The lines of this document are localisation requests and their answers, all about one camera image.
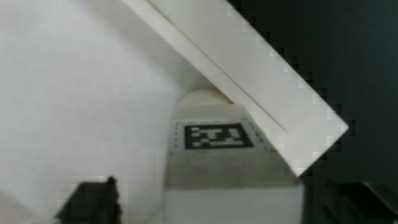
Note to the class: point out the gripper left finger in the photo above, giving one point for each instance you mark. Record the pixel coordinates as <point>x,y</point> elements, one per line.
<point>92,207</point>

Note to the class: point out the white square table top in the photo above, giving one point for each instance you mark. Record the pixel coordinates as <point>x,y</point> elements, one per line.
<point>104,59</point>

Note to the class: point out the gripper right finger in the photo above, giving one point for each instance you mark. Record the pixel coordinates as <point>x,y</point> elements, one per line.
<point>353,203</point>

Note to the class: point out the white table leg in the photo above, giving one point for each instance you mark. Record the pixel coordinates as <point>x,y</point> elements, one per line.
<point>230,182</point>

